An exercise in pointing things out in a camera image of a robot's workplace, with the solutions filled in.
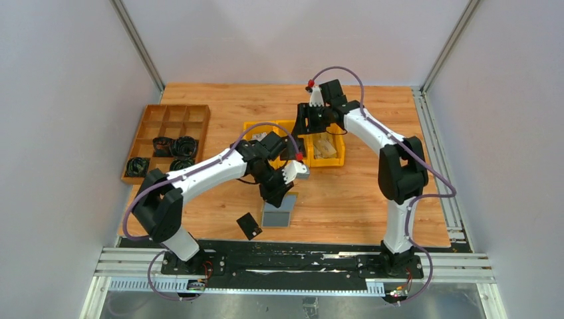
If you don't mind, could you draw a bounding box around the yellow leather card holder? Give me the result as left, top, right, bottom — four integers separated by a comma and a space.
261, 192, 298, 228

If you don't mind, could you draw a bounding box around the grey credit card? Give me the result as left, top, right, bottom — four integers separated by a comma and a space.
236, 213, 263, 241

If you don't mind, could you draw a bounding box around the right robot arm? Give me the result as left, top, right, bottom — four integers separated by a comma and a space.
292, 80, 429, 276

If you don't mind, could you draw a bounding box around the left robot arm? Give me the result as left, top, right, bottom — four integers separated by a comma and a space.
128, 132, 309, 262

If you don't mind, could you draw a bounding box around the black card holders pile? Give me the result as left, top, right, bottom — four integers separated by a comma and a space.
279, 137, 307, 161

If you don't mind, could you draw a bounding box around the tan cards pile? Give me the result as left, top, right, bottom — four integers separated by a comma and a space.
312, 133, 337, 159

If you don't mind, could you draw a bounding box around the grey cards pile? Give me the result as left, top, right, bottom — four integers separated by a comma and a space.
250, 132, 268, 142

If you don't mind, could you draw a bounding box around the right yellow bin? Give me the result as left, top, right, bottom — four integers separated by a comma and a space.
306, 124, 345, 167

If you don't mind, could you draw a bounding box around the wooden compartment tray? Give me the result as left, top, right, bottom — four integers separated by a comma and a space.
122, 104, 211, 185

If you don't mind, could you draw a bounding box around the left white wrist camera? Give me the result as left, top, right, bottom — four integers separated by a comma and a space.
282, 160, 310, 184

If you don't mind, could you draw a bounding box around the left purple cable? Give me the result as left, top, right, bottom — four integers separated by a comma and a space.
121, 122, 305, 303

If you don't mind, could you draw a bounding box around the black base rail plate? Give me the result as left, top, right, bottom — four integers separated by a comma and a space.
118, 237, 468, 292

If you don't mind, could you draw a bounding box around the black cable coil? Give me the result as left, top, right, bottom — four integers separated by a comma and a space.
125, 158, 151, 179
152, 136, 199, 160

